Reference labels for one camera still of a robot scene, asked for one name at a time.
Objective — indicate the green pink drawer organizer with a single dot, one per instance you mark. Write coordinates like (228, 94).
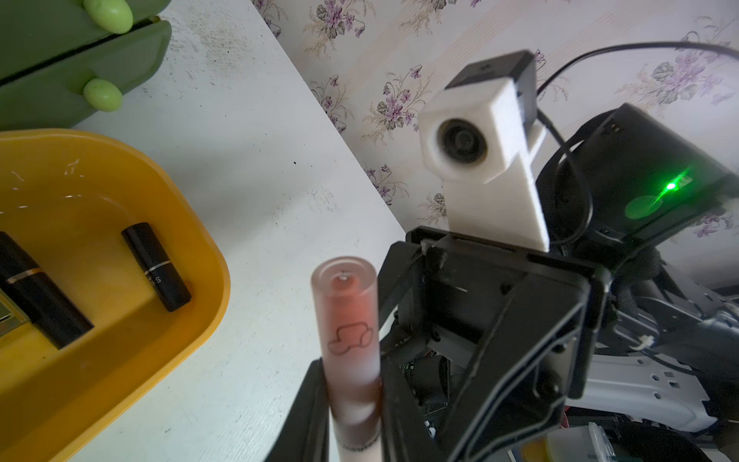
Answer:
(64, 61)

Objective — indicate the pink gradient lip gloss tube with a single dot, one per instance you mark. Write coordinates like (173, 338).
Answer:
(346, 303)

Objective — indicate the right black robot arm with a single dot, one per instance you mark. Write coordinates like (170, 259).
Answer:
(667, 348)

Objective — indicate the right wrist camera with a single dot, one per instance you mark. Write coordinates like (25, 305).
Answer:
(479, 136)

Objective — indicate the black lipstick gold band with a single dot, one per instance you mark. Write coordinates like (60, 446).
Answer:
(39, 297)

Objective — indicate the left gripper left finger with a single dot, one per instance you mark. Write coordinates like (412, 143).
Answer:
(304, 436)

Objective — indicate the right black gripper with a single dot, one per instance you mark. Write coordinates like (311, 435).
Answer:
(492, 339)

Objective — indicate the short black lipstick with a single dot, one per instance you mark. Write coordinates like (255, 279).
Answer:
(158, 268)

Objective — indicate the yellow plastic storage box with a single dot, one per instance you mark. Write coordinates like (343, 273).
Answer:
(66, 197)

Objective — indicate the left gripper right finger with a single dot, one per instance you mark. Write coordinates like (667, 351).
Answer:
(403, 432)

